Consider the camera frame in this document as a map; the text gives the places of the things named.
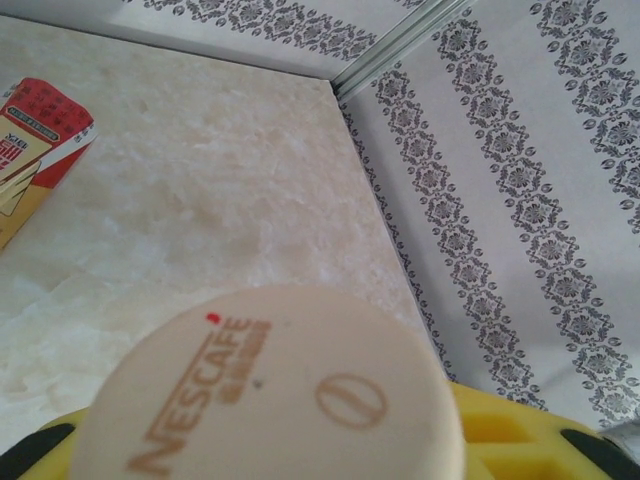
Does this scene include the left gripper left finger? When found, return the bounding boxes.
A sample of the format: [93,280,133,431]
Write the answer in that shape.
[0,407,90,480]

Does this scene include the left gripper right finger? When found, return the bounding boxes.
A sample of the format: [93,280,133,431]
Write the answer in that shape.
[449,382,640,480]

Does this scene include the brown coffee bottle cream cap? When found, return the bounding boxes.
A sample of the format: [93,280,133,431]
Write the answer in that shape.
[68,283,470,480]

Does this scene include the red tan label tea bottle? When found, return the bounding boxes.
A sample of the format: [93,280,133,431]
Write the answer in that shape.
[0,76,97,252]

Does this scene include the aluminium frame post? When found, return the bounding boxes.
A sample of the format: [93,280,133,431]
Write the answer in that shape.
[332,0,479,104]

